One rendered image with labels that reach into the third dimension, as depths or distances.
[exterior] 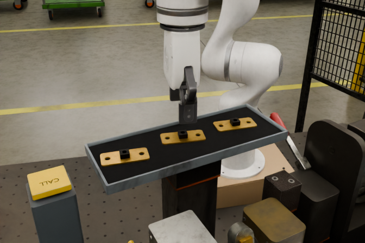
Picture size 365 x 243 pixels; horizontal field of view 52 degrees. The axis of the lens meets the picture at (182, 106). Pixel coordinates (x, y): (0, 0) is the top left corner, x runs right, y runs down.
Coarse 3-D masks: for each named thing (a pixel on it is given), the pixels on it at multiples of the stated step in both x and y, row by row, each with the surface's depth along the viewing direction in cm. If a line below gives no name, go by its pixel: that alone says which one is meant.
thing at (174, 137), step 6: (174, 132) 73; (180, 132) 72; (186, 132) 72; (192, 132) 73; (198, 132) 73; (162, 138) 71; (174, 138) 71; (180, 138) 71; (186, 138) 71; (192, 138) 71; (198, 138) 71; (204, 138) 71; (168, 144) 70
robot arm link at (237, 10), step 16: (224, 0) 99; (240, 0) 96; (256, 0) 98; (224, 16) 100; (240, 16) 99; (224, 32) 101; (208, 48) 105; (224, 48) 105; (208, 64) 106; (224, 64) 104; (224, 80) 109
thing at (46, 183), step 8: (56, 168) 63; (64, 168) 63; (32, 176) 61; (40, 176) 61; (48, 176) 61; (56, 176) 61; (64, 176) 61; (32, 184) 60; (40, 184) 60; (48, 184) 60; (56, 184) 60; (64, 184) 60; (32, 192) 58; (40, 192) 58; (48, 192) 58; (56, 192) 59
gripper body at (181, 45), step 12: (204, 24) 61; (168, 36) 61; (180, 36) 58; (192, 36) 59; (168, 48) 61; (180, 48) 59; (192, 48) 59; (168, 60) 62; (180, 60) 60; (192, 60) 60; (168, 72) 63; (180, 72) 60; (180, 84) 61
